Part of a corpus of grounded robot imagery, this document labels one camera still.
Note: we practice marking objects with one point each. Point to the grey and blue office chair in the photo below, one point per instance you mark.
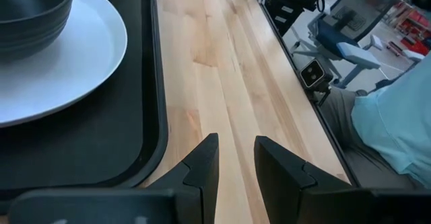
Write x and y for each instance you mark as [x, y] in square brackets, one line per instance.
[358, 56]

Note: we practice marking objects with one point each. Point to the black table edge frame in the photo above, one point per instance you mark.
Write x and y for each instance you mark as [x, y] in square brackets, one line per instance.
[328, 133]

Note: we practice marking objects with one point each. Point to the dark grey ribbed bowl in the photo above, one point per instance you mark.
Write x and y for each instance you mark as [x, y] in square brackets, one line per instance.
[30, 25]

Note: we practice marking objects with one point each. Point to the black plastic serving tray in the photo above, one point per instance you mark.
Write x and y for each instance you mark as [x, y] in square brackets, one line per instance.
[101, 143]

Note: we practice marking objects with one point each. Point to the person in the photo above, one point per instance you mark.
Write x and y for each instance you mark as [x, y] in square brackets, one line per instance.
[397, 123]

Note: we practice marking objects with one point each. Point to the black table-level camera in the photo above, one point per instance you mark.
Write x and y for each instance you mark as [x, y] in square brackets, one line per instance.
[313, 74]

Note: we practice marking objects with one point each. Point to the black equipment box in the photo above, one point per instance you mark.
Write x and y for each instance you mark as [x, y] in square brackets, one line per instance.
[283, 12]

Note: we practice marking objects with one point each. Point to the red storage shelving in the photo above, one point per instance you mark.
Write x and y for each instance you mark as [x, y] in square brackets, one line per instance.
[415, 32]

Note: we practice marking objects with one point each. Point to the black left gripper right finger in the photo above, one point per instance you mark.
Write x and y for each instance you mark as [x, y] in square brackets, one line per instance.
[286, 190]

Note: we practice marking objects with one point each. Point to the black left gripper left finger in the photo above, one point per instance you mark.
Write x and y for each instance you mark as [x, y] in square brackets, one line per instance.
[202, 187]

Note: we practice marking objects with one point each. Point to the white round plate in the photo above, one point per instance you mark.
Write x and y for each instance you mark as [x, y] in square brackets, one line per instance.
[67, 69]

